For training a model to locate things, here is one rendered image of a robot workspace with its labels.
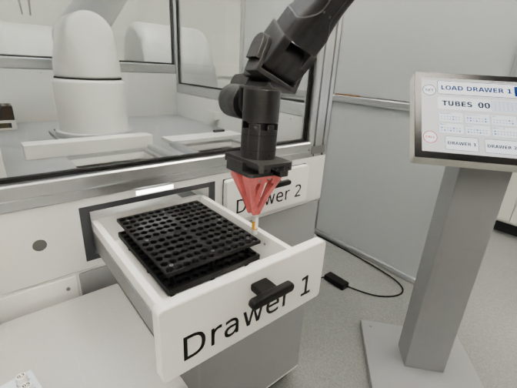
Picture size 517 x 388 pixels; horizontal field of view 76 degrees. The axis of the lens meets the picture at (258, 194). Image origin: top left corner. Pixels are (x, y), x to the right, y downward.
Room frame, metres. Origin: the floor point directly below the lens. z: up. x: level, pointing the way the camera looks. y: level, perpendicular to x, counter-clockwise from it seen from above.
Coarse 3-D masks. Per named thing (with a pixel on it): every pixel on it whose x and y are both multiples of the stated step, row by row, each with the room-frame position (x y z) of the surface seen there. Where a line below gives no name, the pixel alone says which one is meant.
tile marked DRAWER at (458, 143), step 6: (450, 138) 1.00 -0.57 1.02; (456, 138) 1.00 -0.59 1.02; (462, 138) 0.99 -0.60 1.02; (468, 138) 0.99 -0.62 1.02; (474, 138) 0.99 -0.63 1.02; (450, 144) 0.98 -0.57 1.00; (456, 144) 0.98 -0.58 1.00; (462, 144) 0.98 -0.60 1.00; (468, 144) 0.98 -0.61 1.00; (474, 144) 0.98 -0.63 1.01; (462, 150) 0.97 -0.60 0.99; (468, 150) 0.97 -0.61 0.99; (474, 150) 0.96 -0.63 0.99
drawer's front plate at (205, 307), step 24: (312, 240) 0.47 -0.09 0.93; (264, 264) 0.40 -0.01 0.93; (288, 264) 0.42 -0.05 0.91; (312, 264) 0.46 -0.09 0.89; (192, 288) 0.33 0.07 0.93; (216, 288) 0.34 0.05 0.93; (240, 288) 0.36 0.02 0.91; (312, 288) 0.47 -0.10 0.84; (168, 312) 0.30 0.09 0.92; (192, 312) 0.32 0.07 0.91; (216, 312) 0.34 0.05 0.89; (240, 312) 0.36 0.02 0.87; (264, 312) 0.39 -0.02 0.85; (288, 312) 0.43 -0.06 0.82; (168, 336) 0.30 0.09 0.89; (192, 336) 0.32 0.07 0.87; (216, 336) 0.34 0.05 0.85; (240, 336) 0.37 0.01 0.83; (168, 360) 0.29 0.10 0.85; (192, 360) 0.32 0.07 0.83
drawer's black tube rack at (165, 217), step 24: (144, 216) 0.58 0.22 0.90; (168, 216) 0.59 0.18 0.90; (192, 216) 0.60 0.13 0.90; (216, 216) 0.61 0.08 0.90; (144, 240) 0.49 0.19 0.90; (168, 240) 0.50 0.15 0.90; (192, 240) 0.50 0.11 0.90; (216, 240) 0.51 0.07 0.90; (240, 240) 0.51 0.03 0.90; (144, 264) 0.47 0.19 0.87; (168, 264) 0.42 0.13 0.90; (216, 264) 0.48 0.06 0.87; (240, 264) 0.49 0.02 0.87; (168, 288) 0.41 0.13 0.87
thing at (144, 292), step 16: (144, 208) 0.64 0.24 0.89; (160, 208) 0.66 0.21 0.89; (224, 208) 0.66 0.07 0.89; (96, 224) 0.55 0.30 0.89; (112, 224) 0.59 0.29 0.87; (240, 224) 0.60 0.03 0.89; (96, 240) 0.54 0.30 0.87; (112, 240) 0.50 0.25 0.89; (272, 240) 0.53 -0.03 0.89; (112, 256) 0.47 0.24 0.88; (128, 256) 0.54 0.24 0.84; (112, 272) 0.47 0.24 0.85; (128, 272) 0.41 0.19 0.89; (144, 272) 0.49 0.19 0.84; (128, 288) 0.41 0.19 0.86; (144, 288) 0.37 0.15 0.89; (160, 288) 0.45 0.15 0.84; (144, 304) 0.37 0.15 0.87; (144, 320) 0.37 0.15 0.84
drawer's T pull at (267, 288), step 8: (264, 280) 0.38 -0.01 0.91; (288, 280) 0.38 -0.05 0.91; (256, 288) 0.37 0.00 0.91; (264, 288) 0.37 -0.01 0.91; (272, 288) 0.37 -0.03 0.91; (280, 288) 0.37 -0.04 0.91; (288, 288) 0.37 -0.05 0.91; (256, 296) 0.35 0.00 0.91; (264, 296) 0.35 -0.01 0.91; (272, 296) 0.35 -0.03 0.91; (280, 296) 0.36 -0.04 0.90; (248, 304) 0.34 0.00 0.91; (256, 304) 0.33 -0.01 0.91; (264, 304) 0.34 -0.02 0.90
